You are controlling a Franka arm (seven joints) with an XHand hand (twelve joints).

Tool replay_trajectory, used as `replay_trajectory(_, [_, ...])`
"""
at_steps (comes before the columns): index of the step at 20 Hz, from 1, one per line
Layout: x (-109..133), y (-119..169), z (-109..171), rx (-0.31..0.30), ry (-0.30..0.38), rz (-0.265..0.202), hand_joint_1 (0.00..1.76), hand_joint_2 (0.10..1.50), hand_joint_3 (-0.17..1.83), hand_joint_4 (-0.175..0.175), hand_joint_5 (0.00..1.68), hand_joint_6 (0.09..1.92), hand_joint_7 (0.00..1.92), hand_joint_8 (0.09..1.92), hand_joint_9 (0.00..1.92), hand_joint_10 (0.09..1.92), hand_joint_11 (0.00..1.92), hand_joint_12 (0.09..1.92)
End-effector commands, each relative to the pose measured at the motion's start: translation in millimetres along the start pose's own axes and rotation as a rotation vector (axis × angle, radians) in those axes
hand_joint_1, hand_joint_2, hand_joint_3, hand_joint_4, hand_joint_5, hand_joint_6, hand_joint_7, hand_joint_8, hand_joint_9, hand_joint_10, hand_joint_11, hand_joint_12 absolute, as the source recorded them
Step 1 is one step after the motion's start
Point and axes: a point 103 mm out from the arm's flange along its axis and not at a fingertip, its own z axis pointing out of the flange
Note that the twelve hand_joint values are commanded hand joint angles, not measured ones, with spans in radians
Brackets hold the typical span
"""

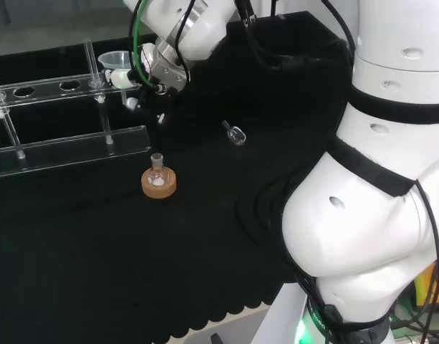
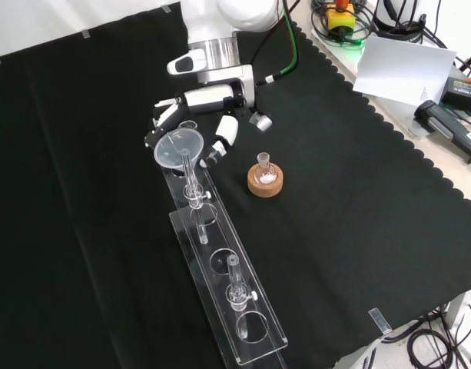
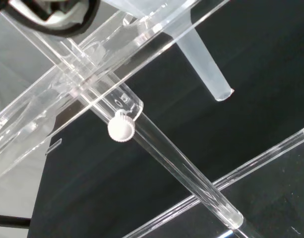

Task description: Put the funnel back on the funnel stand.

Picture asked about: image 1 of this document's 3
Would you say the green cable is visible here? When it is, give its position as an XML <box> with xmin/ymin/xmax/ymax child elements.
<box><xmin>132</xmin><ymin>0</ymin><xmax>159</xmax><ymax>90</ymax></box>

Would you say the clear acrylic funnel stand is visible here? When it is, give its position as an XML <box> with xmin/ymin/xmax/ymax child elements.
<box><xmin>0</xmin><ymin>38</ymin><xmax>152</xmax><ymax>180</ymax></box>

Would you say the translucent plastic funnel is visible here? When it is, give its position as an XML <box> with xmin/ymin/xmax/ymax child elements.
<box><xmin>97</xmin><ymin>51</ymin><xmax>134</xmax><ymax>105</ymax></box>

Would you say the black cable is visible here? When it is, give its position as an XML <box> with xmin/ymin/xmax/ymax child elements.
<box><xmin>414</xmin><ymin>177</ymin><xmax>439</xmax><ymax>344</ymax></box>
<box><xmin>321</xmin><ymin>0</ymin><xmax>358</xmax><ymax>54</ymax></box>

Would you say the round cork ring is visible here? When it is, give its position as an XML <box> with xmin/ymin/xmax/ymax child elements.
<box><xmin>140</xmin><ymin>167</ymin><xmax>178</xmax><ymax>200</ymax></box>

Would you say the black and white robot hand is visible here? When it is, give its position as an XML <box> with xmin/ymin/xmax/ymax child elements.
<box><xmin>103</xmin><ymin>42</ymin><xmax>178</xmax><ymax>125</ymax></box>

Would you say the yellow stop button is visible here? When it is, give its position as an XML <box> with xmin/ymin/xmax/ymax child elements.
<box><xmin>412</xmin><ymin>256</ymin><xmax>439</xmax><ymax>312</ymax></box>

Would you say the small round-bottom glass flask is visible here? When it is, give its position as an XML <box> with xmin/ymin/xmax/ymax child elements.
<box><xmin>150</xmin><ymin>153</ymin><xmax>169</xmax><ymax>187</ymax></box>

